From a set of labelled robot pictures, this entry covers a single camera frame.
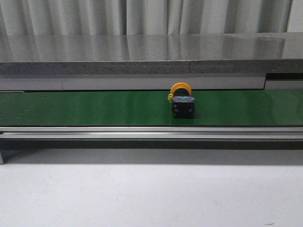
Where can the yellow black push button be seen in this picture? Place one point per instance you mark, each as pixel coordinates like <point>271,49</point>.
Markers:
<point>182,101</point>

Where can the green conveyor belt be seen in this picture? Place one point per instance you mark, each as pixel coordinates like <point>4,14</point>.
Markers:
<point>100,108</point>

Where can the grey stone counter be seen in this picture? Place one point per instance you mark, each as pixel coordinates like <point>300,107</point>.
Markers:
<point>143,62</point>

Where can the white curtain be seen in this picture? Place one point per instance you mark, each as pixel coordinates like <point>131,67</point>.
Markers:
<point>142,17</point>

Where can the aluminium conveyor frame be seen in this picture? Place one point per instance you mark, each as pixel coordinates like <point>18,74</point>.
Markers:
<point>153,144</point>

